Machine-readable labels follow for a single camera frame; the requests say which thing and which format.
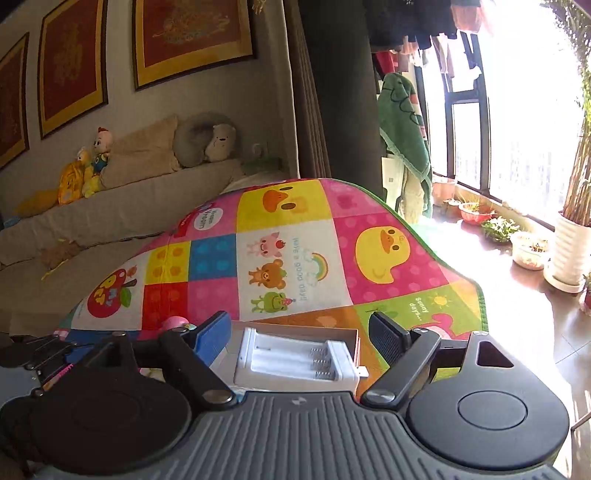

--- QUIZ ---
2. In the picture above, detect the pink cartoon figure toy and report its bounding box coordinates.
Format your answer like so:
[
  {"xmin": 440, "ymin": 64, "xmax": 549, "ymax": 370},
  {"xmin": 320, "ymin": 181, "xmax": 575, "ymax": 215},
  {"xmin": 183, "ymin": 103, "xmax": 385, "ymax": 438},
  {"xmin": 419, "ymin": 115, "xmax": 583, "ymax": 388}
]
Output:
[{"xmin": 160, "ymin": 316, "xmax": 196, "ymax": 332}]

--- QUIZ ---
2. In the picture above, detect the white battery charger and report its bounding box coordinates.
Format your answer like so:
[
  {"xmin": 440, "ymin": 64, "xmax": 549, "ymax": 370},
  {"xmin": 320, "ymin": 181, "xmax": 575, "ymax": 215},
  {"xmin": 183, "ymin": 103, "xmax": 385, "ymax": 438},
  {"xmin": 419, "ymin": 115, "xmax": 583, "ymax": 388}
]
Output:
[{"xmin": 233, "ymin": 325, "xmax": 370, "ymax": 393}]

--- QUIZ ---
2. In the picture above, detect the pink cardboard box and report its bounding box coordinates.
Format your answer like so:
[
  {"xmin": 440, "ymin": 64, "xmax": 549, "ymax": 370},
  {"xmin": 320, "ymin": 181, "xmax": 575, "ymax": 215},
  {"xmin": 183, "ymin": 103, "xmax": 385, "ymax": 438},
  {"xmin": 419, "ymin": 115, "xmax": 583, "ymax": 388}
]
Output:
[{"xmin": 138, "ymin": 320, "xmax": 363, "ymax": 393}]

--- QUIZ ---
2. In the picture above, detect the brown small plush toy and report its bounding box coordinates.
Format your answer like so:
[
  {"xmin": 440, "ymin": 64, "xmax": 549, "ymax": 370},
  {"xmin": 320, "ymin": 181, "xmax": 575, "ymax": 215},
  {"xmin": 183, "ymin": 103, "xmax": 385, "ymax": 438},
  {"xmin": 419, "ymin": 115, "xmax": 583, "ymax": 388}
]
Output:
[{"xmin": 40, "ymin": 240, "xmax": 83, "ymax": 271}]

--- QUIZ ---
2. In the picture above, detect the beige sofa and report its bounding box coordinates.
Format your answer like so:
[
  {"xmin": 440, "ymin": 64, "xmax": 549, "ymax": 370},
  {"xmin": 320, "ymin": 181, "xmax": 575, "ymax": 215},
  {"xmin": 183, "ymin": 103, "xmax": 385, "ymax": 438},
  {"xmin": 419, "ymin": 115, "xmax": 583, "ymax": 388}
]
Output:
[{"xmin": 1, "ymin": 159, "xmax": 290, "ymax": 335}]

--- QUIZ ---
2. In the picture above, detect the colourful cartoon play mat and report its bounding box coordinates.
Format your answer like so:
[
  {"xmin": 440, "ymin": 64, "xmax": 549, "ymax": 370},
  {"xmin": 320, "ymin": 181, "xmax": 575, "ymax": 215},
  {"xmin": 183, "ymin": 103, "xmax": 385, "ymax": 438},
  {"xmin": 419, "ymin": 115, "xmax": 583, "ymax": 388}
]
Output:
[{"xmin": 57, "ymin": 179, "xmax": 488, "ymax": 390}]

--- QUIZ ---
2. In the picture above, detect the red flower pot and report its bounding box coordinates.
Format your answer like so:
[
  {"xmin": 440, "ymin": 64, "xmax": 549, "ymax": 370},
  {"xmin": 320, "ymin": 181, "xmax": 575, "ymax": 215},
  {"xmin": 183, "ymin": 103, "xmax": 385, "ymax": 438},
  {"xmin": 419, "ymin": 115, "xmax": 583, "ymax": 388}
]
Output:
[{"xmin": 459, "ymin": 202, "xmax": 496, "ymax": 225}]

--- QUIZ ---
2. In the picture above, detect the yellow plush toy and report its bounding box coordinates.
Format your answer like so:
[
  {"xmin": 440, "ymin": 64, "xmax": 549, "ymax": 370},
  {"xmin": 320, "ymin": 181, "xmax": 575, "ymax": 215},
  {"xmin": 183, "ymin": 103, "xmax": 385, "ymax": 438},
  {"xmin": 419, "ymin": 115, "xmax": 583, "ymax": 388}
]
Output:
[{"xmin": 15, "ymin": 148, "xmax": 104, "ymax": 218}]

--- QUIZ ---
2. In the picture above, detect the white tall plant pot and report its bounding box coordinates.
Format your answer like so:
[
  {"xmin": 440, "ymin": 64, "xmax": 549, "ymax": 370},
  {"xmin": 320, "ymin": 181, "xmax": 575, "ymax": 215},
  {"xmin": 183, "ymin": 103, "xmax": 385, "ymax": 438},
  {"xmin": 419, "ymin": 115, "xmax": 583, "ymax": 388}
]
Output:
[{"xmin": 543, "ymin": 213, "xmax": 590, "ymax": 294}]

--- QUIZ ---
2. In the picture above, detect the beige folded blanket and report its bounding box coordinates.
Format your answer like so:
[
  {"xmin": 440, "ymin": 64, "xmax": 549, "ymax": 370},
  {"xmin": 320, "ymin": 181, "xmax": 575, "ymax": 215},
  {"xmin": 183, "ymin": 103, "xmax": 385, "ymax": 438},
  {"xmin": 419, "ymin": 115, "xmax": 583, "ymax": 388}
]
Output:
[{"xmin": 100, "ymin": 115, "xmax": 181, "ymax": 189}]

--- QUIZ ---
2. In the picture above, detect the grey bear neck pillow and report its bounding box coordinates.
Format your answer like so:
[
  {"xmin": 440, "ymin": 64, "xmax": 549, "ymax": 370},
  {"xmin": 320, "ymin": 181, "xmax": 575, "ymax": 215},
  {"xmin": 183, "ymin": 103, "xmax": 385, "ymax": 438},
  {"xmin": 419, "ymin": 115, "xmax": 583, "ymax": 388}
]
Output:
[{"xmin": 173, "ymin": 112, "xmax": 239, "ymax": 168}]

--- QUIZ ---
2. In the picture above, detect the green dinosaur towel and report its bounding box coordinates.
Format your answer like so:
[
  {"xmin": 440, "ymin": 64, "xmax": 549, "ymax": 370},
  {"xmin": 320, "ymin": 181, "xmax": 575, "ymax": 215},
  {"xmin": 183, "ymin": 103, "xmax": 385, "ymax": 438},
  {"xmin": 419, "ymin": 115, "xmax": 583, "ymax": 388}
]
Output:
[{"xmin": 378, "ymin": 73, "xmax": 433, "ymax": 225}]

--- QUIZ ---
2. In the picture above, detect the cartoon boy plush doll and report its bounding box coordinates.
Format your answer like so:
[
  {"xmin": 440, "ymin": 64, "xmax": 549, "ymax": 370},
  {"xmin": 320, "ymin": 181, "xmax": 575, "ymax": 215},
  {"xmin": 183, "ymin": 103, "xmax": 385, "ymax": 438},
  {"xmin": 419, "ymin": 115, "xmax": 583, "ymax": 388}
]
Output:
[{"xmin": 92, "ymin": 127, "xmax": 113, "ymax": 175}]

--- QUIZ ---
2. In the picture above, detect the red gold framed picture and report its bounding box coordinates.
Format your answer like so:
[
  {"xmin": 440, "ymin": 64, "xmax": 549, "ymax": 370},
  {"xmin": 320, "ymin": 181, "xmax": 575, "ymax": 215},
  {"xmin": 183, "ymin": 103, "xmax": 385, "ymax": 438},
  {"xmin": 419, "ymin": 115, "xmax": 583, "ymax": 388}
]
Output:
[{"xmin": 131, "ymin": 1, "xmax": 256, "ymax": 91}]

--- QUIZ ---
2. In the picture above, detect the grey curtain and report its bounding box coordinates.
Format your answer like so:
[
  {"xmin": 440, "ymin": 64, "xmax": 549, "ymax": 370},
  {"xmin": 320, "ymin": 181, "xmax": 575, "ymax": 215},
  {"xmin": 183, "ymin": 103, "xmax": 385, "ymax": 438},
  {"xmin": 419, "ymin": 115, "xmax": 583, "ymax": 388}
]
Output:
[{"xmin": 283, "ymin": 1, "xmax": 386, "ymax": 199}]

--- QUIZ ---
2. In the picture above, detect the palm plant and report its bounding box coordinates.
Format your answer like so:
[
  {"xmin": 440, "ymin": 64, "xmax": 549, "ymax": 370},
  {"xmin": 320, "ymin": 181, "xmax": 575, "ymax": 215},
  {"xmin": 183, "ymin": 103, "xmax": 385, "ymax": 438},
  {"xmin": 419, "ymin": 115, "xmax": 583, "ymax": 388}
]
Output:
[{"xmin": 540, "ymin": 0, "xmax": 591, "ymax": 228}]

